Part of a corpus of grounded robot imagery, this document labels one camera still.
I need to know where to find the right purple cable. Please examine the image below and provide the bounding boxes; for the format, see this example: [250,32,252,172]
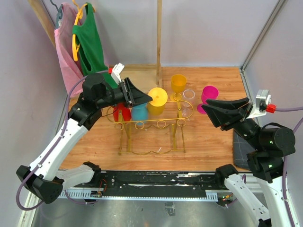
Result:
[274,106,303,227]

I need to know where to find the gold wire glass rack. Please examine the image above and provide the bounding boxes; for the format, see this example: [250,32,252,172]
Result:
[107,100,194,156]

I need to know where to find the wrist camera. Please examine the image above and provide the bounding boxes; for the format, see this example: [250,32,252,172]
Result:
[108,63,125,85]
[248,89,276,119]

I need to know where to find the yellow wine glass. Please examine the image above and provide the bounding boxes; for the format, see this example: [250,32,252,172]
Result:
[170,74,187,101]
[147,87,168,116]

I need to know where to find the yellow clothes hanger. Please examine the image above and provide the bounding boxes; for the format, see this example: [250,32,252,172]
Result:
[72,2,96,63]

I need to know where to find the green tank top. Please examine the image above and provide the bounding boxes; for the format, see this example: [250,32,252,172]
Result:
[72,2,112,82]

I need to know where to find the magenta plastic wine glass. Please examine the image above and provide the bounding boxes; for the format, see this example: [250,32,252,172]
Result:
[197,86,219,114]

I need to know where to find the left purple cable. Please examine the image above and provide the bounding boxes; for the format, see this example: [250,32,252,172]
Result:
[16,70,112,211]

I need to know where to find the pink shirt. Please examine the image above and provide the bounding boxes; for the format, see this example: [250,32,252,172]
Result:
[54,2,83,97]

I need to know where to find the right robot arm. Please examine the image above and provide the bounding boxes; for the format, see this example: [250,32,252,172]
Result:
[202,95,300,227]

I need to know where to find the grey clothes hanger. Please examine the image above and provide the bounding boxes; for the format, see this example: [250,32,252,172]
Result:
[50,0,63,29]

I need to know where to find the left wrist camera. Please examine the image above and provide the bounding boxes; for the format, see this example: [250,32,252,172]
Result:
[108,63,125,85]

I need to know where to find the blue plastic wine glass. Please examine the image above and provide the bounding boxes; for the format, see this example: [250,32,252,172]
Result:
[131,104,148,121]

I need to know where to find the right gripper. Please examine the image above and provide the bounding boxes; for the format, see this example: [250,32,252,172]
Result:
[201,96,263,149]

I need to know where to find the wooden clothes rack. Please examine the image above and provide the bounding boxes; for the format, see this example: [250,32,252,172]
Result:
[28,0,162,93]

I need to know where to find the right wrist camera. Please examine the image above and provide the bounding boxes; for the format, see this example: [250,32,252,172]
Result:
[248,89,276,119]

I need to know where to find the red plastic wine glass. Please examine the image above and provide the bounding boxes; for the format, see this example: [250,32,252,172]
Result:
[113,103,131,122]

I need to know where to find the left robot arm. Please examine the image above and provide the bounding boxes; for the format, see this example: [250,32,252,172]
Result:
[16,73,152,210]

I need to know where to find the black mounting base rail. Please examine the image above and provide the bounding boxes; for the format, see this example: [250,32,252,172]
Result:
[88,171,228,199]

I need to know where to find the purple cable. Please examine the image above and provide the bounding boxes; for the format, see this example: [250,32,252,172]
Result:
[274,106,303,227]
[16,70,112,211]

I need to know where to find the clear plastic wine glass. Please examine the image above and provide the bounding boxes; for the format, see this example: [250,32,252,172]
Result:
[181,89,196,117]

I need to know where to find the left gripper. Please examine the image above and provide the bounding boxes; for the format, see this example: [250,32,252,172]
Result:
[97,77,153,109]

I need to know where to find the grey checked cloth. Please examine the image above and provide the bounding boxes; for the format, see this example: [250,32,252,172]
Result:
[232,131,255,171]

